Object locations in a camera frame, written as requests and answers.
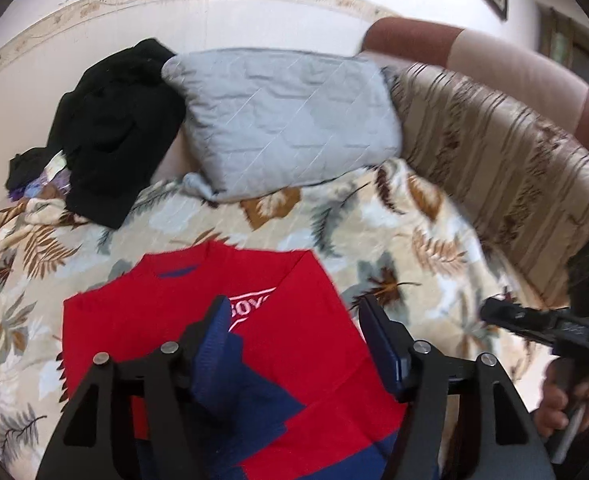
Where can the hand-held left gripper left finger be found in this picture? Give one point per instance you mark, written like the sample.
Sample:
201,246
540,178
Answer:
210,319

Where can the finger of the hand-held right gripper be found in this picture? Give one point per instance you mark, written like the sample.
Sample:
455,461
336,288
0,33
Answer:
514,316

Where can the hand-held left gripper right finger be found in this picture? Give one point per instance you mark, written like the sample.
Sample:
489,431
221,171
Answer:
380,341

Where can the red and blue sweater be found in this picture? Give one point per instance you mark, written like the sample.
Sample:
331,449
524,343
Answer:
149,310

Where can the person's right hand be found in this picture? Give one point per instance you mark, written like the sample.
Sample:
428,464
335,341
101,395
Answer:
549,405

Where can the leaf print blanket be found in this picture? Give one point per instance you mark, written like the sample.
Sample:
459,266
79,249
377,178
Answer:
324,220

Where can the striped beige cushion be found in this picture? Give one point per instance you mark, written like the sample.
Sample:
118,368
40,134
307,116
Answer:
499,160

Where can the purple patterned cloth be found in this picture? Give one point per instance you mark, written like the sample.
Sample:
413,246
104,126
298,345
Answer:
49,185

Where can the black garment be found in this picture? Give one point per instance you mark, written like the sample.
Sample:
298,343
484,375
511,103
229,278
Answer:
114,125

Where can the grey quilted pillow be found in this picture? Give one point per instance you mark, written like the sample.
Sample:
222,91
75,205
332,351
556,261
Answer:
284,115

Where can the small black cloth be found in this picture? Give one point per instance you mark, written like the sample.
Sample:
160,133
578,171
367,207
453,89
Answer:
24,165

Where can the brown and beige sofa backrest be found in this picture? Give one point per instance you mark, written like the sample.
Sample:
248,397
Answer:
409,40

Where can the wooden window frame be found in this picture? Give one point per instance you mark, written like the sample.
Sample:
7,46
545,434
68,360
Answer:
556,35

